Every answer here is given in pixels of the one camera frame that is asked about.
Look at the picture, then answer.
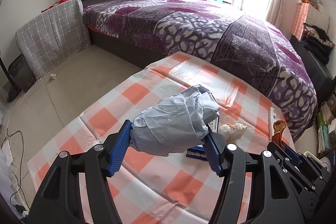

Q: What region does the dark blue water carton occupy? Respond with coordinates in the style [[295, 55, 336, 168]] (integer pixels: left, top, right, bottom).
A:
[[321, 154, 336, 170]]

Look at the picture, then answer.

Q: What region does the stack of folded clothes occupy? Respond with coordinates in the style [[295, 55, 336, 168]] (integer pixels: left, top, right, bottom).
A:
[[302, 25, 336, 64]]

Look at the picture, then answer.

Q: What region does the orange checked tablecloth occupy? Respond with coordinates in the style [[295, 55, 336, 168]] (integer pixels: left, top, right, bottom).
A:
[[28, 51, 296, 224]]

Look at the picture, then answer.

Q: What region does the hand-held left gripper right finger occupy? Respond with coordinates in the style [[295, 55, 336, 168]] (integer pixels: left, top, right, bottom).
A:
[[203, 132, 305, 224]]

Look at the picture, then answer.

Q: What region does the black floor appliance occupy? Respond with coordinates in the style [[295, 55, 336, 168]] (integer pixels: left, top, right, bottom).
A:
[[8, 54, 36, 93]]

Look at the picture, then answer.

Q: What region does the pile of books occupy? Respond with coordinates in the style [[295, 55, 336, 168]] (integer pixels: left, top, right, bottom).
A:
[[316, 101, 336, 153]]

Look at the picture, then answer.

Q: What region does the black bench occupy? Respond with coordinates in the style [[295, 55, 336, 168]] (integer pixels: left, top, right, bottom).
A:
[[290, 36, 334, 106]]

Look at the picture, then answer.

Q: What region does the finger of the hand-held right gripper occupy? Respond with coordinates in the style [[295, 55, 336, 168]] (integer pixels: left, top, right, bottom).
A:
[[267, 142, 313, 193], [282, 143, 331, 188]]

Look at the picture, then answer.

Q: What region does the blue paper carton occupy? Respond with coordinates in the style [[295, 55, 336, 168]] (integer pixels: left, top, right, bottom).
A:
[[185, 119, 220, 161]]

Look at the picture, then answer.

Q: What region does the white tissue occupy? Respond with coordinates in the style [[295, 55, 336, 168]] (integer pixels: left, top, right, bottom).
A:
[[218, 123, 248, 141]]

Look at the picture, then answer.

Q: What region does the grey plastic bag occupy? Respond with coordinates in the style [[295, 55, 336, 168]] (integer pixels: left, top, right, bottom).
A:
[[130, 84, 220, 157]]

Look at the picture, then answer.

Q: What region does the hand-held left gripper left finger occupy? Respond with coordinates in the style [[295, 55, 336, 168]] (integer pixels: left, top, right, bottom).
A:
[[26, 120, 133, 224]]

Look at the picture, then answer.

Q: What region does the white notched foam strip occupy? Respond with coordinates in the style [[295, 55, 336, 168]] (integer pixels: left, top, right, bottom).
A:
[[267, 107, 275, 140]]

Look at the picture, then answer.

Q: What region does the black cable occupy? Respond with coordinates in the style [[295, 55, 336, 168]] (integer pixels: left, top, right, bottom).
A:
[[5, 130, 26, 203]]

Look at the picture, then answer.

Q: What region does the grey checked cloth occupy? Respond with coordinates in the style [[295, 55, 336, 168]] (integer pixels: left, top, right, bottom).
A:
[[15, 0, 91, 81]]

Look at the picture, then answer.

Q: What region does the bed with purple bedspread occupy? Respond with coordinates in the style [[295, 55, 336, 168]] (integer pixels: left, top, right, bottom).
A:
[[83, 0, 318, 143]]

